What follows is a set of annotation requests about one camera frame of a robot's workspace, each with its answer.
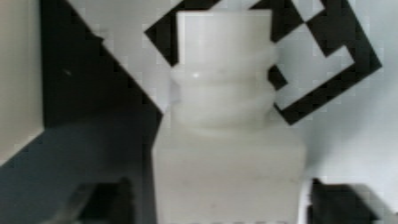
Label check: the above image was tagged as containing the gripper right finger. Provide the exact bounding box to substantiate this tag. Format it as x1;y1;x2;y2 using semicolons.
305;178;380;224

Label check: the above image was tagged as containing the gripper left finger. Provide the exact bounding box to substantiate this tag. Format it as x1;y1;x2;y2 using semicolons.
58;176;144;224

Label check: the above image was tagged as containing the white leg tagged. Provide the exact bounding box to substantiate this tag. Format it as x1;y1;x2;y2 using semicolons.
152;10;305;224

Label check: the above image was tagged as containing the white square tabletop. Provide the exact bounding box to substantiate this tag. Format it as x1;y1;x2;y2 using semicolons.
0;0;44;166

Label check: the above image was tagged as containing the white marker tag sheet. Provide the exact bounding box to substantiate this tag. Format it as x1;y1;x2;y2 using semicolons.
67;0;398;224

